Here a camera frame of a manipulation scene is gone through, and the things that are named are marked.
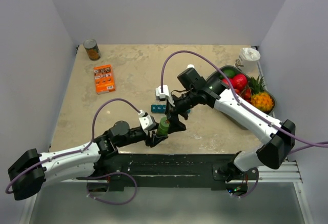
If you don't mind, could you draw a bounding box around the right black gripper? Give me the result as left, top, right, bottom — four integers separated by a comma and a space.
165, 89, 199, 134

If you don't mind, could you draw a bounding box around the green pill bottle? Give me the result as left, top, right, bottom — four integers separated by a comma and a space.
156, 117, 170, 136

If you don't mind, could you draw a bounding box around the teal weekly pill organizer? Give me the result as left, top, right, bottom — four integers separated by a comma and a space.
151, 104, 191, 114

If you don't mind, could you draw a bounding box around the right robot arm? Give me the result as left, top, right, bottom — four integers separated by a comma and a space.
165, 68, 296, 179

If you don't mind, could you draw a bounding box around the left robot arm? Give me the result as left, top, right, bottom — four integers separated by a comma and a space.
5, 121, 169, 200

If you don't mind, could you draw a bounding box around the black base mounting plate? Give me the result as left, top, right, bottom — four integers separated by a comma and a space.
90, 154, 243, 191

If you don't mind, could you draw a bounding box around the dark grey fruit tray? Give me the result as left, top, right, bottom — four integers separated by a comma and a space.
207, 66, 275, 133

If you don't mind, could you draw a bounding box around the orange cardboard box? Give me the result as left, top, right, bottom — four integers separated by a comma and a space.
93, 65, 116, 94

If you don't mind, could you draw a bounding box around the green toy lime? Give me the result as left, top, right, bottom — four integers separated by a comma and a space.
223, 69, 236, 79

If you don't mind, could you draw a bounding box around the toy cherries cluster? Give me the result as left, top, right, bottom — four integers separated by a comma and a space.
234, 86, 252, 101

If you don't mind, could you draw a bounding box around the red toy apple right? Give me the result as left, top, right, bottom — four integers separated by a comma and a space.
233, 74, 248, 91

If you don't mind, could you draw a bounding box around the white paper cup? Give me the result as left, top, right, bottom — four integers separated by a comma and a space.
235, 48, 261, 73

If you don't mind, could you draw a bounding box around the tin food can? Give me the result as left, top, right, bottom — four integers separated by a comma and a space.
83, 39, 101, 60

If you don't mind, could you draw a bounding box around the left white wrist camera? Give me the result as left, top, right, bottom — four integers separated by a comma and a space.
138, 110, 158, 135

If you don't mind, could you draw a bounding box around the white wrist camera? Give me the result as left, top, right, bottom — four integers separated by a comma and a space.
138, 110, 158, 135
155, 85, 175, 107

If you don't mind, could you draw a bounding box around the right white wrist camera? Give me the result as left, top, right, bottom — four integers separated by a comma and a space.
155, 85, 175, 107

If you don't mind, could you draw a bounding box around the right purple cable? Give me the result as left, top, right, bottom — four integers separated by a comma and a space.
160, 50, 328, 199

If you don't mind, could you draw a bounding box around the aluminium frame rail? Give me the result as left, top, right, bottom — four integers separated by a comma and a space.
17, 47, 315, 224

